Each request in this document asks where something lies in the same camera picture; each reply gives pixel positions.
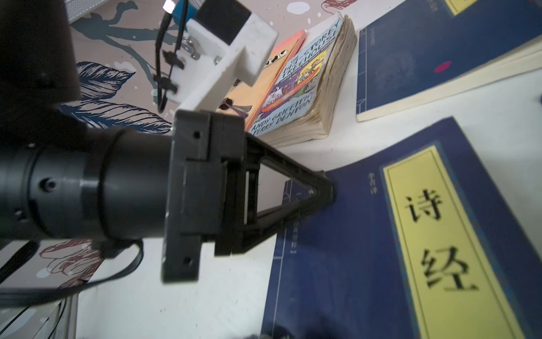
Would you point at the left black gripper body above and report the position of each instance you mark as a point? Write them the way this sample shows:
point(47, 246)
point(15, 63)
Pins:
point(203, 145)

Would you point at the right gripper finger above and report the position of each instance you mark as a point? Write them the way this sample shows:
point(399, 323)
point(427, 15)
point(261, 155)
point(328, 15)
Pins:
point(306, 192)

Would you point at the grey treehouse paperback book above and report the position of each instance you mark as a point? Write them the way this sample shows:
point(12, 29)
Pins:
point(301, 103)

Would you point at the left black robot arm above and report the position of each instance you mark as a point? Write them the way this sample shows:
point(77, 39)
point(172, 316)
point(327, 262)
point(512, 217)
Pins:
point(61, 179)

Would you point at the upper navy thread-bound book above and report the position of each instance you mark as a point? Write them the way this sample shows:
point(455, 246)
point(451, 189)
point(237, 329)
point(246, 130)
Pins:
point(423, 51)

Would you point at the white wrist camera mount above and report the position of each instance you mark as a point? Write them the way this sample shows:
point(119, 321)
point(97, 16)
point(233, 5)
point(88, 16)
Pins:
point(226, 42)

